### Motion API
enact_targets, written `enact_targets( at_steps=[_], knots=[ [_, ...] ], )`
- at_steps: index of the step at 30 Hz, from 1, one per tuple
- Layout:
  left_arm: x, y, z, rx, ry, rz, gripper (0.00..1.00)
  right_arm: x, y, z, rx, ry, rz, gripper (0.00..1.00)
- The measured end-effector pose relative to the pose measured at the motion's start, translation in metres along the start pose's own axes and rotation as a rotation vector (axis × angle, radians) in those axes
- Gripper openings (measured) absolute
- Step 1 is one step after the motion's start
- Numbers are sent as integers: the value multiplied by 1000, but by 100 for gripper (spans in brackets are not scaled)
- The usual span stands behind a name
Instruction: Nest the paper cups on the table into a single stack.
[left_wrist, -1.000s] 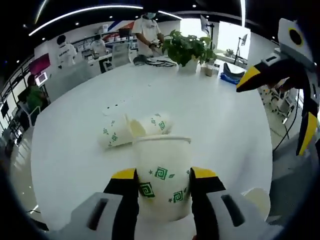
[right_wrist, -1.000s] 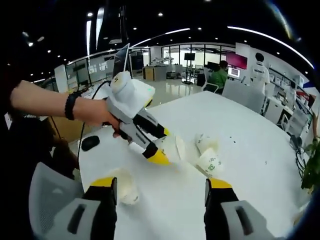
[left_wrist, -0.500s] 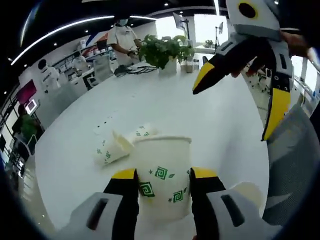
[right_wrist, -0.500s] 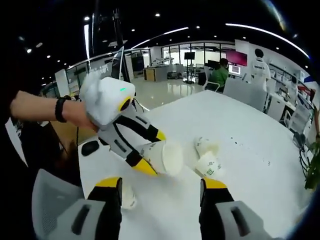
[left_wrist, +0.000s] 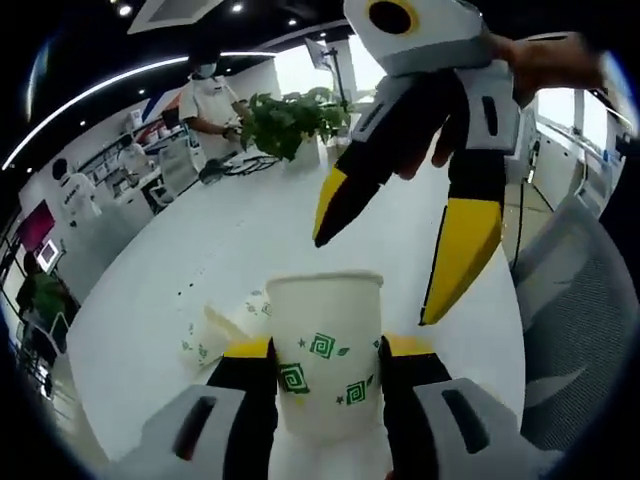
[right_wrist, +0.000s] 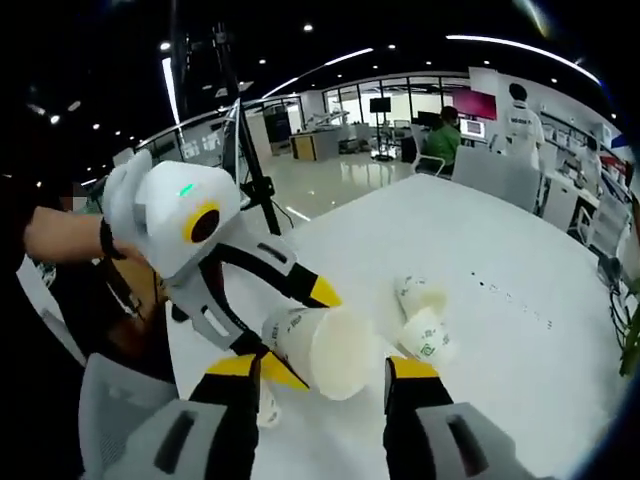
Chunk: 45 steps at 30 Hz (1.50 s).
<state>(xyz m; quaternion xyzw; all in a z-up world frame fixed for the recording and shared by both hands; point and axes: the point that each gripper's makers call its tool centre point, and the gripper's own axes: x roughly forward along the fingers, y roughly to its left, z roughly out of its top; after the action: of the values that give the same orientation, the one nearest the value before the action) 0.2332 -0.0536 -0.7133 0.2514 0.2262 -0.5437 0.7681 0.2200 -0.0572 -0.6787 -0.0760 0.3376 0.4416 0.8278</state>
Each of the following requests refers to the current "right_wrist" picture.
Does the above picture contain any green potted plant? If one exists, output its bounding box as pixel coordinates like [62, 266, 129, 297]
[617, 199, 640, 377]

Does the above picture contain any black wristband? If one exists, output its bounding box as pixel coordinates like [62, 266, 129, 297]
[98, 217, 127, 262]

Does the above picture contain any person's black clothing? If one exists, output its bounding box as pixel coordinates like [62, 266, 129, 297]
[0, 174, 172, 480]

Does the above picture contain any pink display screen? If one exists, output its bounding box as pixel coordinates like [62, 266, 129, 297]
[467, 89, 500, 122]

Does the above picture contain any pile of paper cups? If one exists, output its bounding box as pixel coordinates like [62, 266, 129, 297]
[393, 273, 462, 364]

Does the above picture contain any black monitor stand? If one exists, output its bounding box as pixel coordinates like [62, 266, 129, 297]
[238, 107, 283, 237]

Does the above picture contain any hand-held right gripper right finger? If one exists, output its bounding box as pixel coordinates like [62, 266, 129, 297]
[382, 354, 531, 480]

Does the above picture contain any wooden grey cabinet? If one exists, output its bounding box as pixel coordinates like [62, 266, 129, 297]
[289, 132, 342, 162]

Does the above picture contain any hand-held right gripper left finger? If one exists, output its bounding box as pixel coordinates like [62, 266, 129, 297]
[123, 354, 264, 480]

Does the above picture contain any black screen on stand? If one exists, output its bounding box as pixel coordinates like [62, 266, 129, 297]
[368, 98, 394, 162]

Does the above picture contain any large computer monitor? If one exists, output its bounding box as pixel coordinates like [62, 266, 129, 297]
[219, 97, 251, 206]

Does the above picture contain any light grey chair back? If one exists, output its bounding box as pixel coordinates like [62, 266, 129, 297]
[452, 144, 542, 212]

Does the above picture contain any ceiling light strip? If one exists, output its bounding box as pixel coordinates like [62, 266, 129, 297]
[444, 34, 597, 77]
[262, 47, 375, 100]

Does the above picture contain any dark straps bundle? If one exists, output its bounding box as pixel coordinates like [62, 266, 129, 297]
[597, 254, 625, 287]

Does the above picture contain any grey mesh office chair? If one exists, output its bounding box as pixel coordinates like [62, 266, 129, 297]
[77, 352, 201, 480]

